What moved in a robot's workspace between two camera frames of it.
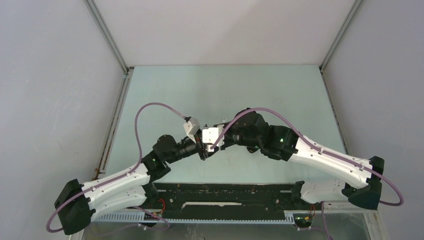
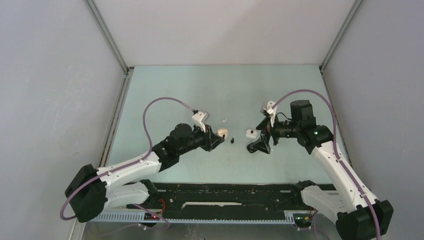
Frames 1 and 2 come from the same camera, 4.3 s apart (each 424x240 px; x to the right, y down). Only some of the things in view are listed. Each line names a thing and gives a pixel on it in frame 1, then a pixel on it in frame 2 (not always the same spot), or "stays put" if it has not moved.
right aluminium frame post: x=346 y=23 stays put
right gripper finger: x=223 y=147 → x=261 y=145
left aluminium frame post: x=101 y=162 stays put
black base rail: x=224 y=198 stays put
